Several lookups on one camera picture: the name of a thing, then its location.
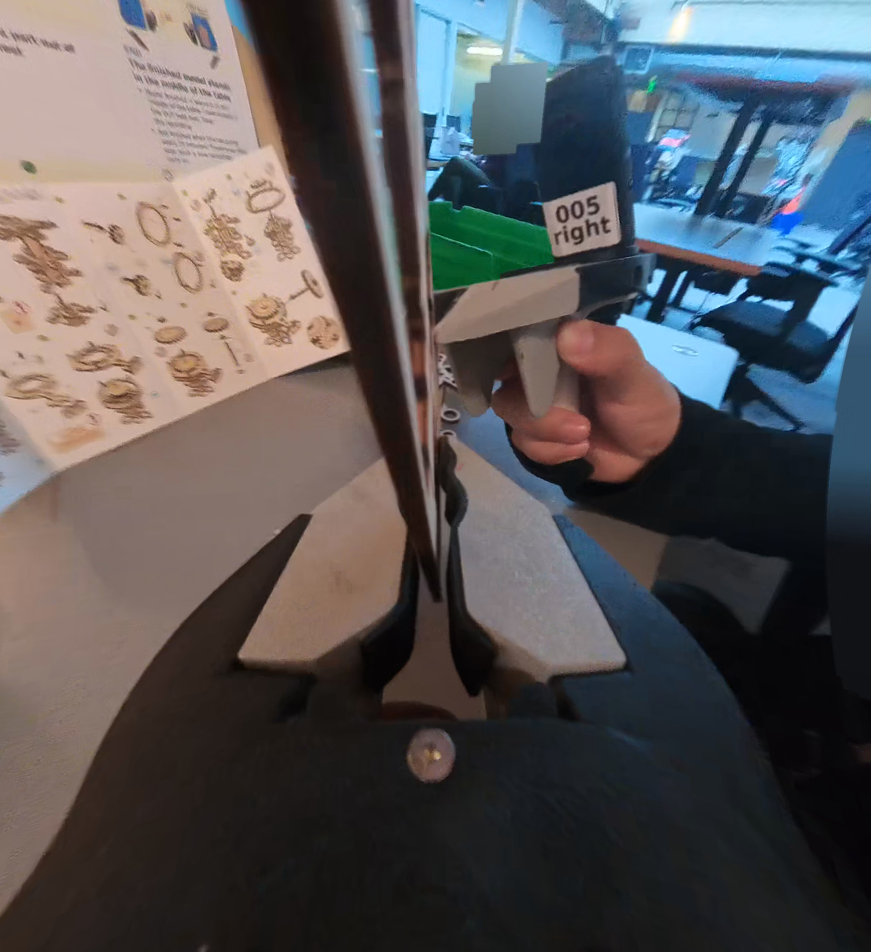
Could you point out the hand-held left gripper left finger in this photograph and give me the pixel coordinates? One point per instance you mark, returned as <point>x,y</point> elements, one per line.
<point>316,587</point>

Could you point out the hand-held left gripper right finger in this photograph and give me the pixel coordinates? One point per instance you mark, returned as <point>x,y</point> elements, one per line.
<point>525,573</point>

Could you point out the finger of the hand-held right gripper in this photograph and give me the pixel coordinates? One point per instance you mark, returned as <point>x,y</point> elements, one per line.
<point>510,305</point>

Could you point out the laser-cut wooden parts sheet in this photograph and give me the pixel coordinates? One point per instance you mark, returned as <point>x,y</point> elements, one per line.
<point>346,260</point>

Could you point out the person's right forearm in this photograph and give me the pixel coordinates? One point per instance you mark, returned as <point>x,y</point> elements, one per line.
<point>703,476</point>

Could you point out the person's right hand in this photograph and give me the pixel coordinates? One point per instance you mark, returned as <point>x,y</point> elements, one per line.
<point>621,401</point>

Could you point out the large green plastic bin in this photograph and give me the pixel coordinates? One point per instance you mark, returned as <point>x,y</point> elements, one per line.
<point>480,245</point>

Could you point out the dark chair back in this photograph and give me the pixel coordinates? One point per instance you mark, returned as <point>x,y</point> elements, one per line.
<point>465,182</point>

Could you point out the brown-edged office table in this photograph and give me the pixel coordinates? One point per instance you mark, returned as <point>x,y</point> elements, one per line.
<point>703,238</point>

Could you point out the silver laptop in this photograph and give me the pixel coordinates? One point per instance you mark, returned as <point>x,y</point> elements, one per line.
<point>673,357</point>

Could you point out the black office chair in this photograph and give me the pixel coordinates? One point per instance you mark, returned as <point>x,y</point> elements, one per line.
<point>763,320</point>

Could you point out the assembly instruction leaflet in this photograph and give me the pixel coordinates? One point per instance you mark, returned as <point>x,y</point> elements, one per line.
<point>108,297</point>

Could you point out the person's black clothed body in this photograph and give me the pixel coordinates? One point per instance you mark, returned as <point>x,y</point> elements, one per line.
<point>815,781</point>

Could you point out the white printed task sheet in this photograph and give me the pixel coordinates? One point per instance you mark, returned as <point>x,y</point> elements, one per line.
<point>71,89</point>

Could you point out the black metal frame post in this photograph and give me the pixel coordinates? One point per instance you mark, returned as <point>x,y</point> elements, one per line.
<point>737,149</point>

